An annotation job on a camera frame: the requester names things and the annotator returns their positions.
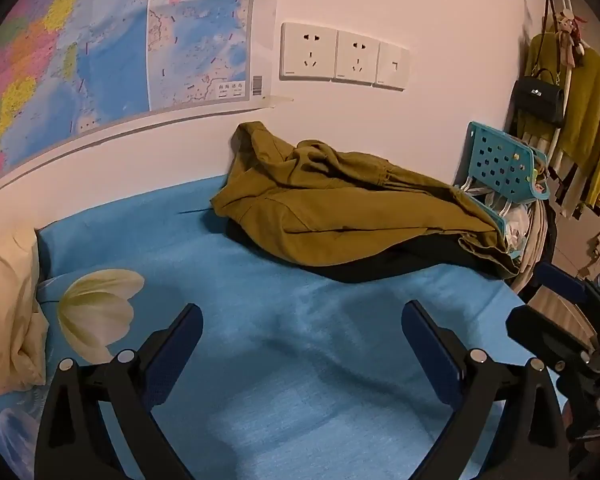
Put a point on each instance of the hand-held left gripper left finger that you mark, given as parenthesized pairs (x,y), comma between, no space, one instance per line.
(180,342)

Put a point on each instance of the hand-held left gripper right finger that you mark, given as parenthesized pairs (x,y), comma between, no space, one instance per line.
(430,355)

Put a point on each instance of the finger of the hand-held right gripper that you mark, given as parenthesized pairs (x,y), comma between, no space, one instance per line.
(560,280)
(540,330)

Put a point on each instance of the olive green jacket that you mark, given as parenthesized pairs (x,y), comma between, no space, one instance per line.
(330,200)

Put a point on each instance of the beige hanging cloth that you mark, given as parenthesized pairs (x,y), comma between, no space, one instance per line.
(535,245)

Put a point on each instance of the white cloth bundle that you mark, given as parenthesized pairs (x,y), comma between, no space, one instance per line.
(516,225)

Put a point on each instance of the blue floral bed sheet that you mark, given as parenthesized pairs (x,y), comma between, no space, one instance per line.
(280,360)

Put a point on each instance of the black garment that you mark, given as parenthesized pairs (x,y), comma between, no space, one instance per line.
(380,262)

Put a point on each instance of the beige pleated skirt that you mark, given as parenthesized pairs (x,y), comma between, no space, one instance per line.
(560,170)

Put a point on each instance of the teal plastic basket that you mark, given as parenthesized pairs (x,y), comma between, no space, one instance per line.
(500,160)

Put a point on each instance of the cream pillow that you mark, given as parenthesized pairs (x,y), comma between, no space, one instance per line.
(15,310)

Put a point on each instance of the yellow-green sweater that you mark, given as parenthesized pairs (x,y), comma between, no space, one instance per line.
(587,110)

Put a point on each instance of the black handbag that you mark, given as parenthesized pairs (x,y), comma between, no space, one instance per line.
(537,100)

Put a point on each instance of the white coat rack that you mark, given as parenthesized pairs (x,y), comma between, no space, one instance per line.
(569,85)

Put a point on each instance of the small plush toy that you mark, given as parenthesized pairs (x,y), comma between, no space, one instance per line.
(570,35)

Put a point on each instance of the white wall socket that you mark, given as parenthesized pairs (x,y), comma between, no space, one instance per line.
(356,56)
(307,50)

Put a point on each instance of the colourful wall map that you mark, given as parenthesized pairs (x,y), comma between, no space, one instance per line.
(55,60)

